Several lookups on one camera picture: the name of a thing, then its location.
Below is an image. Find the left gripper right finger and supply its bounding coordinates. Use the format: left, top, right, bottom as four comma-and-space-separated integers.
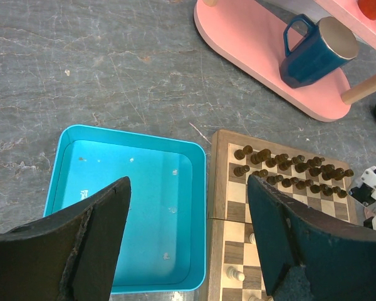
247, 175, 376, 300

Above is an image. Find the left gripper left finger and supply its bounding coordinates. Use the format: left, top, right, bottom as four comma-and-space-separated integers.
0, 177, 131, 300

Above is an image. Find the white chess piece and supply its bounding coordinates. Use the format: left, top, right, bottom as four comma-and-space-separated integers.
248, 295, 274, 301

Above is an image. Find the white chess pawn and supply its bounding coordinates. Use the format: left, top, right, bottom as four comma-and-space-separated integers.
226, 267, 245, 282
249, 233, 256, 245

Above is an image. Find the wooden chess board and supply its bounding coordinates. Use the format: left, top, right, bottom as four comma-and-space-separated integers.
199, 129, 352, 300

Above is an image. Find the blue plastic bin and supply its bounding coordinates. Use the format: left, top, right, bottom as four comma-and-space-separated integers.
44, 125, 206, 294

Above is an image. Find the dark blue mug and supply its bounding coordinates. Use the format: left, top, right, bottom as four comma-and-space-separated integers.
279, 14, 359, 88

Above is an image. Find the pink three-tier shelf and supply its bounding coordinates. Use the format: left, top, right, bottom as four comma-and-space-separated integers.
194, 1, 376, 122

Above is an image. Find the orange cup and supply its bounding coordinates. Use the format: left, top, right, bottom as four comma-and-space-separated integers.
357, 0, 376, 20

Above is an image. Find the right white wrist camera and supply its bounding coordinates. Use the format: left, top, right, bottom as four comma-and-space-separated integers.
348, 166, 376, 230

